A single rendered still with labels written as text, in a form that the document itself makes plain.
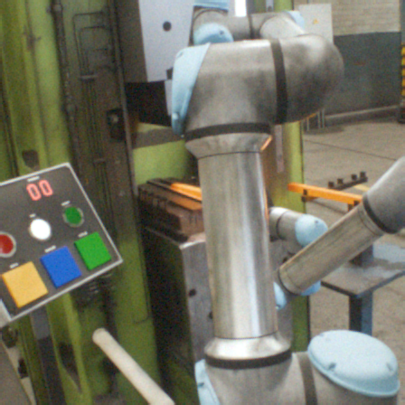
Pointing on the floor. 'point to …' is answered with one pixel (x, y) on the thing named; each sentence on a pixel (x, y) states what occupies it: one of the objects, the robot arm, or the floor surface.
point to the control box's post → (47, 355)
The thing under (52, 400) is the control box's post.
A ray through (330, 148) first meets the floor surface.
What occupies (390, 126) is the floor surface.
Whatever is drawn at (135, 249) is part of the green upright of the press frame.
